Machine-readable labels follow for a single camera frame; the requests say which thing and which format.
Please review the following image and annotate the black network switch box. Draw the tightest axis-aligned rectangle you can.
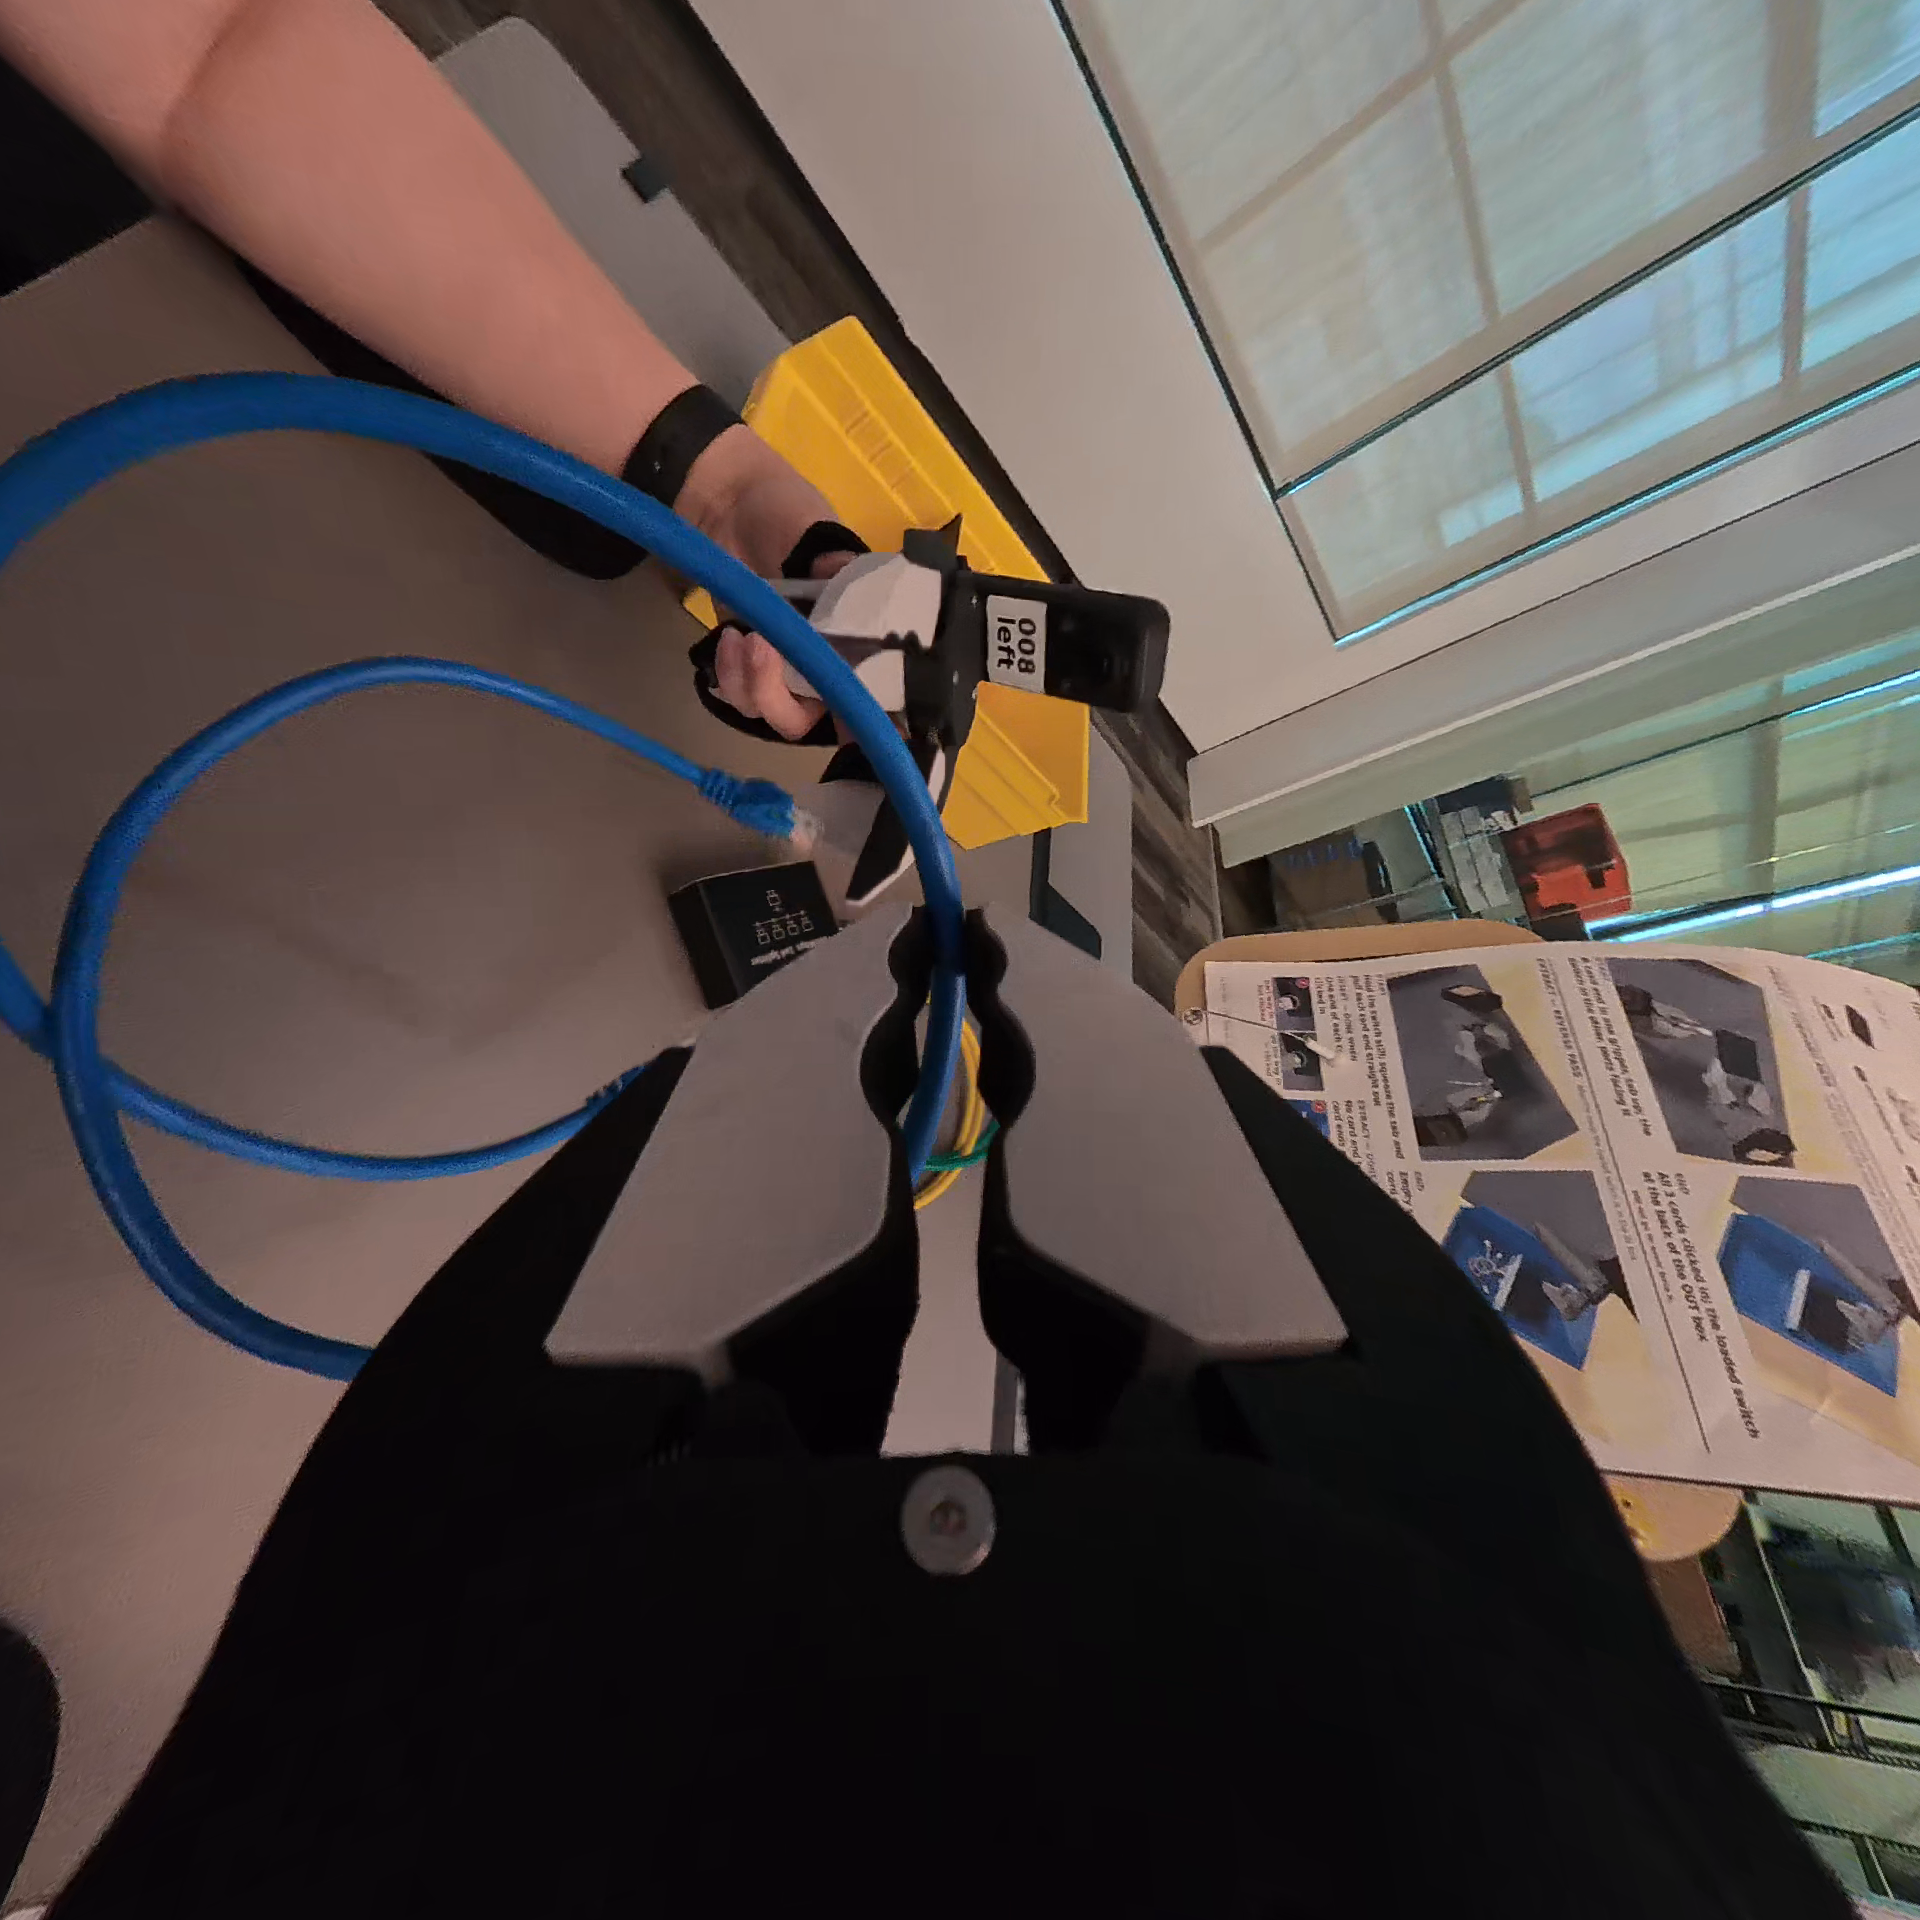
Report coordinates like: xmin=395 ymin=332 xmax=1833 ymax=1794
xmin=668 ymin=861 xmax=847 ymax=1013

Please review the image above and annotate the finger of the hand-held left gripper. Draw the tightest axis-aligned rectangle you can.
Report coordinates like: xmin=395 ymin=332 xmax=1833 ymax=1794
xmin=844 ymin=742 xmax=967 ymax=906

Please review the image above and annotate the person's left forearm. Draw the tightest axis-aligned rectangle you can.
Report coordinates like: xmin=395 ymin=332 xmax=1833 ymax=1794
xmin=0 ymin=0 xmax=692 ymax=490

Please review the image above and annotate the red storage box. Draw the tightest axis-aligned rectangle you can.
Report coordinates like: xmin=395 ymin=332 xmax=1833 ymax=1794
xmin=1498 ymin=805 xmax=1635 ymax=927

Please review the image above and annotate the large gridded window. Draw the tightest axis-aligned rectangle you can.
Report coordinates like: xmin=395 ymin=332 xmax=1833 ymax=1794
xmin=1050 ymin=0 xmax=1920 ymax=650

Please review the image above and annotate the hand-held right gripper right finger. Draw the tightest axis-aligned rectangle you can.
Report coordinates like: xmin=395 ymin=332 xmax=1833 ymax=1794
xmin=974 ymin=906 xmax=1348 ymax=1357

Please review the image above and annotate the blue ethernet cable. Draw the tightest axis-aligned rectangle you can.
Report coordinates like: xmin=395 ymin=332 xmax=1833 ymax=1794
xmin=0 ymin=373 xmax=971 ymax=1385

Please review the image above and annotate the person's left hand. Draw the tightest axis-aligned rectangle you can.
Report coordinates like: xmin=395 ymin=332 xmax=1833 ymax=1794
xmin=690 ymin=451 xmax=858 ymax=741

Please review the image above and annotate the yellow ethernet cable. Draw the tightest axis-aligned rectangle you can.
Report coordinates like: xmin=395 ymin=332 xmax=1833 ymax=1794
xmin=908 ymin=1020 xmax=996 ymax=1214

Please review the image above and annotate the instruction sheet on board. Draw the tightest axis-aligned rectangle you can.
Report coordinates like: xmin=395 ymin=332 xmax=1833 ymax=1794
xmin=1174 ymin=920 xmax=1920 ymax=1566

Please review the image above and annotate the printed instruction sheet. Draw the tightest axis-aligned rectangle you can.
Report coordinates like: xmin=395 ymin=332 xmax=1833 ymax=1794
xmin=1202 ymin=940 xmax=1920 ymax=1508

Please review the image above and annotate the black wristband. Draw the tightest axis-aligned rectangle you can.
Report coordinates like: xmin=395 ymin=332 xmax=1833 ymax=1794
xmin=621 ymin=384 xmax=750 ymax=511

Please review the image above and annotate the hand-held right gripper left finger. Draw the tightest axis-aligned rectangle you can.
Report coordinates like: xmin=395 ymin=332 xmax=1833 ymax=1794
xmin=547 ymin=905 xmax=924 ymax=1371

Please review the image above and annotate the yellow plastic bin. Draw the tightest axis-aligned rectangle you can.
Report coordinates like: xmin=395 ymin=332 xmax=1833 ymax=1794
xmin=683 ymin=314 xmax=1094 ymax=854

